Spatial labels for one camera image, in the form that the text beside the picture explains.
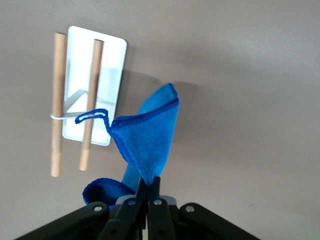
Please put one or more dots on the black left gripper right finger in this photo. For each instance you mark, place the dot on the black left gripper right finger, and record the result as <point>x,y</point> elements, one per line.
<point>160,220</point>

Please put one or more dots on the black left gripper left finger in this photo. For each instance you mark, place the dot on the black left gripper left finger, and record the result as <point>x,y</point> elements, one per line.
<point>130,217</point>

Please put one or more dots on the blue microfibre towel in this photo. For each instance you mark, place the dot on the blue microfibre towel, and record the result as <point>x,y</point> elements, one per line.
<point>147,140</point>

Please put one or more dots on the wooden rack rod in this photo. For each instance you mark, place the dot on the wooden rack rod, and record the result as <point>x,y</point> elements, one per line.
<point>96,75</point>
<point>58,75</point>

